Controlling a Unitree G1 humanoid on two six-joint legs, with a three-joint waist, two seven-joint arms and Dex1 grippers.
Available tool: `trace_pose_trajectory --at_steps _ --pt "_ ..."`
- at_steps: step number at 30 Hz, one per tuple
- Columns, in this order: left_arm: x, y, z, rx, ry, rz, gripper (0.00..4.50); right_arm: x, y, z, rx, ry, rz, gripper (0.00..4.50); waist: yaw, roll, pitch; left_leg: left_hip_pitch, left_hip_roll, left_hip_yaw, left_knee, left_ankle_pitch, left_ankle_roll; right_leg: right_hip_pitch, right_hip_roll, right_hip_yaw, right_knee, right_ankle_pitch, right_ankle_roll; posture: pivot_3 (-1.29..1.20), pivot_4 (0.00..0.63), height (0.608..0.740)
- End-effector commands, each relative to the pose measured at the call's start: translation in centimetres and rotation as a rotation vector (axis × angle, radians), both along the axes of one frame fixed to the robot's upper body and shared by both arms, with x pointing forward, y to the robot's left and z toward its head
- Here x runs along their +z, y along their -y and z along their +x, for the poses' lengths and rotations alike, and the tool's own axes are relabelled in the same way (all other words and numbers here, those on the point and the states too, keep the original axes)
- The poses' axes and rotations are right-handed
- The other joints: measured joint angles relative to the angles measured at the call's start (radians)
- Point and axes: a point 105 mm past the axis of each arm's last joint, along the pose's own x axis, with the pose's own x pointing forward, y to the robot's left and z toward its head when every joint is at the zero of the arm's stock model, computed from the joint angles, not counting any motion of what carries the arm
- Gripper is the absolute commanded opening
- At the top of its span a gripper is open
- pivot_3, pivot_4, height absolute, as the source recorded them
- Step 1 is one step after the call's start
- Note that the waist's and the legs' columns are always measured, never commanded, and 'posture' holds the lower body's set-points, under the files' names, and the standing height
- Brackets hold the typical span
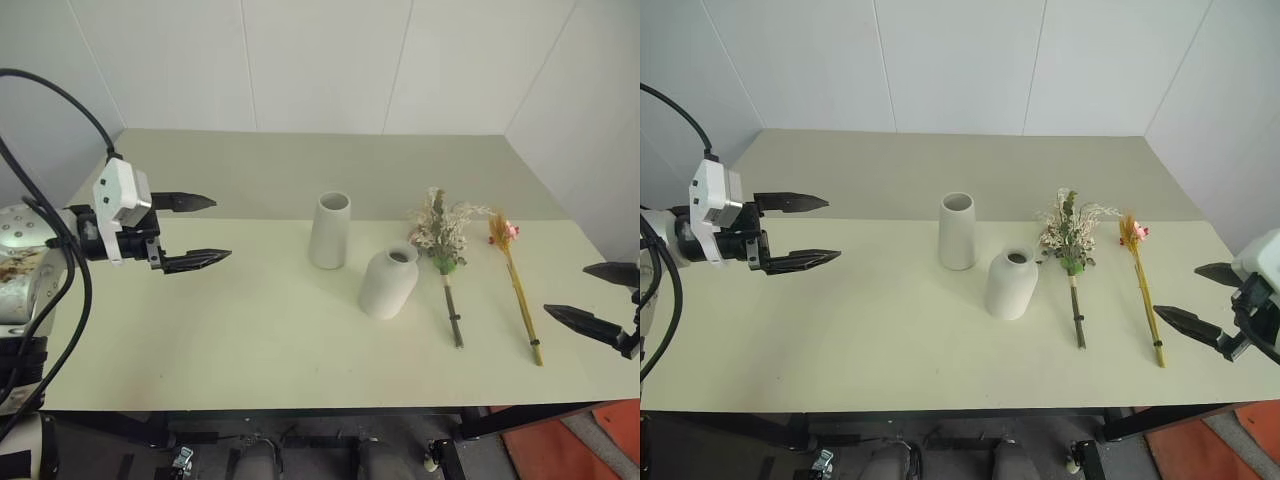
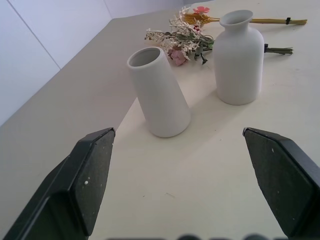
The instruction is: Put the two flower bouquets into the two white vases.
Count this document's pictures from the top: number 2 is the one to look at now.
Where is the white conical ceramic vase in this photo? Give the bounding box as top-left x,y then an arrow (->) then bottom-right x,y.
126,46 -> 192,138

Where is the white bottle-shaped ceramic vase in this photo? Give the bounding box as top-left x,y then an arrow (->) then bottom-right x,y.
213,10 -> 265,106

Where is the white pink dried flower bunch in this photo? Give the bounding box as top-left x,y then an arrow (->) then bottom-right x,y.
144,6 -> 294,67

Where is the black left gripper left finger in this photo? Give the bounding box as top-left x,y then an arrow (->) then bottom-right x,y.
0,127 -> 116,240

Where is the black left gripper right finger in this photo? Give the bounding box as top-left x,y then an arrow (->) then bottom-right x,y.
242,126 -> 320,238

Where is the yellow wheat flower bunch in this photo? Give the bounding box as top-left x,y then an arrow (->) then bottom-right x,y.
182,6 -> 308,26

